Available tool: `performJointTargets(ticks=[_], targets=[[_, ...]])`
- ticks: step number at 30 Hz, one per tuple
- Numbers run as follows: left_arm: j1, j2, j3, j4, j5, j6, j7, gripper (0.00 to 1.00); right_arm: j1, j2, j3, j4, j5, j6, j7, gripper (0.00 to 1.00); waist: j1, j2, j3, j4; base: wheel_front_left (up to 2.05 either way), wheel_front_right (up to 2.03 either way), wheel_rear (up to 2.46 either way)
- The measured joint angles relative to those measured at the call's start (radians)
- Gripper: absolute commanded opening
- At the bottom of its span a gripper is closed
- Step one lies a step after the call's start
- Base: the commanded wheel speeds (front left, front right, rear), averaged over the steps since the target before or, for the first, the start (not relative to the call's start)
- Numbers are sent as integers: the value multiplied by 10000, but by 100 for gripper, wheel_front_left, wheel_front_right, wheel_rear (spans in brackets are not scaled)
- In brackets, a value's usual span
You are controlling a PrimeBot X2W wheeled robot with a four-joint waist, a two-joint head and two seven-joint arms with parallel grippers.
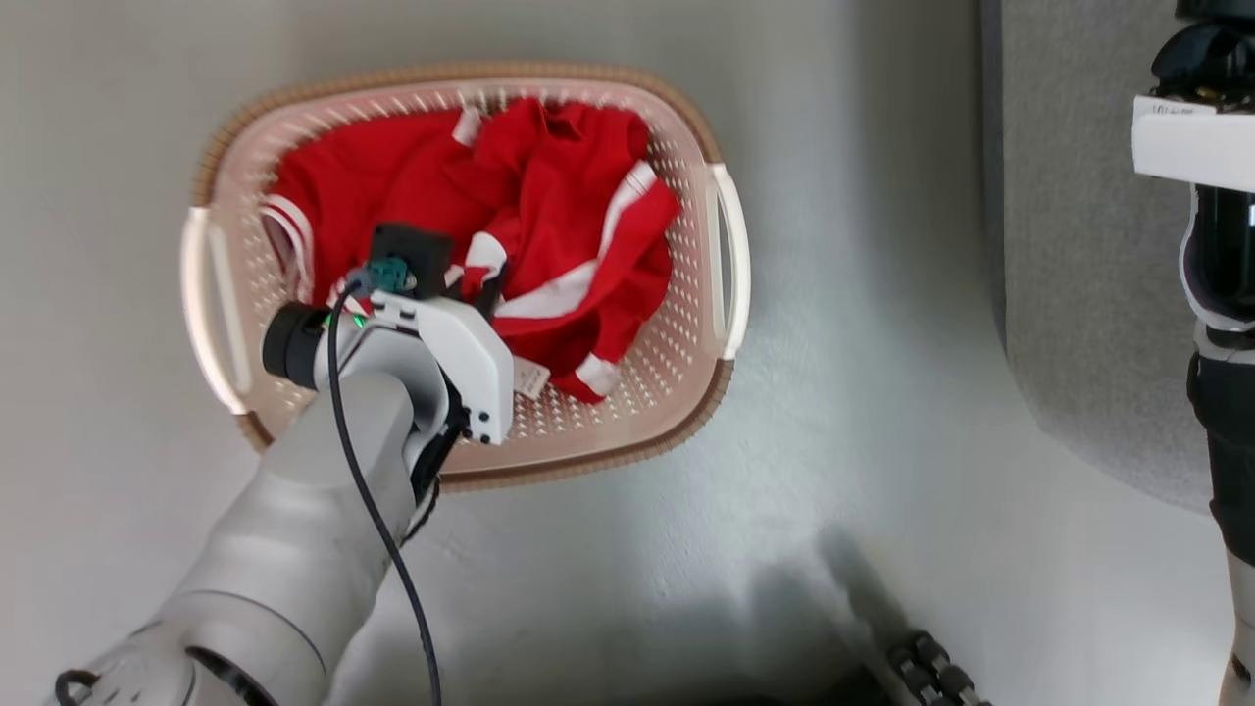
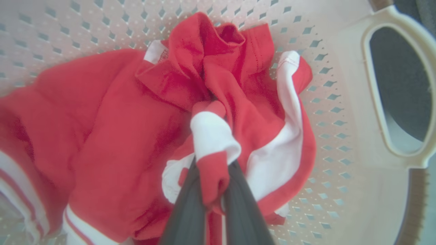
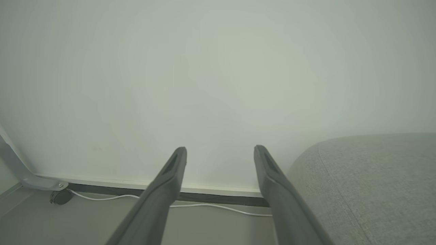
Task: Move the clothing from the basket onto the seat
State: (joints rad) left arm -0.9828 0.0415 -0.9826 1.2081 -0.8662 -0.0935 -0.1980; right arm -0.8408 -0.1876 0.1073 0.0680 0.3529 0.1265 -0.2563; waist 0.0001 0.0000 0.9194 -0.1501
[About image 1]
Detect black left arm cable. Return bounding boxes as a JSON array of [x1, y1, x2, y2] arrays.
[[326, 277, 443, 706]]

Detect pink perforated plastic laundry basket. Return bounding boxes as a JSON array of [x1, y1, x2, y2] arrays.
[[179, 61, 753, 493]]

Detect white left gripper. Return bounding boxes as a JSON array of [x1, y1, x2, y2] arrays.
[[371, 259, 517, 497]]

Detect red garment with white trim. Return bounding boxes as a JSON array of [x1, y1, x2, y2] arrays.
[[459, 96, 683, 405]]

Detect red garment with striped cuff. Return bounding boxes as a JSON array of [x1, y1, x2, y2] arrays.
[[259, 106, 496, 307]]

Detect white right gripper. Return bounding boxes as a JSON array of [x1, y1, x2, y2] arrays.
[[1131, 94, 1255, 193]]

